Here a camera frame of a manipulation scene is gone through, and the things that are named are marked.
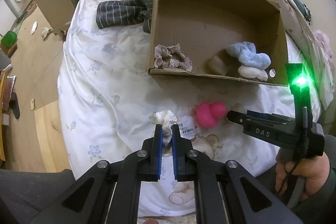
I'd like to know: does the white lace scrunchie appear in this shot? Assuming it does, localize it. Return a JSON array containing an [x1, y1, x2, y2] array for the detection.
[[149, 110, 178, 147]]

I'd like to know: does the pink rubber toy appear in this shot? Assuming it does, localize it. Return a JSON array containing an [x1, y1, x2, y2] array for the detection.
[[196, 102, 228, 128]]

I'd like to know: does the right hand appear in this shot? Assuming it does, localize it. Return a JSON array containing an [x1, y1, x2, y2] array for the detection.
[[275, 150, 330, 201]]

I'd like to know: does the white bear print bedsheet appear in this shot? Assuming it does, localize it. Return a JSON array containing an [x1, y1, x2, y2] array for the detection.
[[58, 0, 294, 223]]

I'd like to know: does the white fluffy scrunchie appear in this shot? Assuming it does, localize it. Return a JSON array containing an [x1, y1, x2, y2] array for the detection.
[[238, 65, 268, 82]]

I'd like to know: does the light blue fluffy scrunchie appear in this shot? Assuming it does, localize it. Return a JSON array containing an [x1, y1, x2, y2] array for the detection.
[[226, 42, 271, 70]]

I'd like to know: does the teal pillow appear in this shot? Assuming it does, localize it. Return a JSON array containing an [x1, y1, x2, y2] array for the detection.
[[293, 0, 311, 23]]

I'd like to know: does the dark striped cloth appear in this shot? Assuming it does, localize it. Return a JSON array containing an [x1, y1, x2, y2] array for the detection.
[[96, 0, 154, 34]]

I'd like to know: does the open brown cardboard box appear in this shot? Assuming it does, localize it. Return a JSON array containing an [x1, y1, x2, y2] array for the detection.
[[148, 0, 288, 86]]

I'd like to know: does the green plastic dustpan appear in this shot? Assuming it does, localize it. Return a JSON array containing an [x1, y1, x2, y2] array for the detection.
[[1, 31, 17, 47]]

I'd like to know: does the wooden chair frame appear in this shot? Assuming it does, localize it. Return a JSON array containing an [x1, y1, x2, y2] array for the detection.
[[0, 66, 17, 162]]

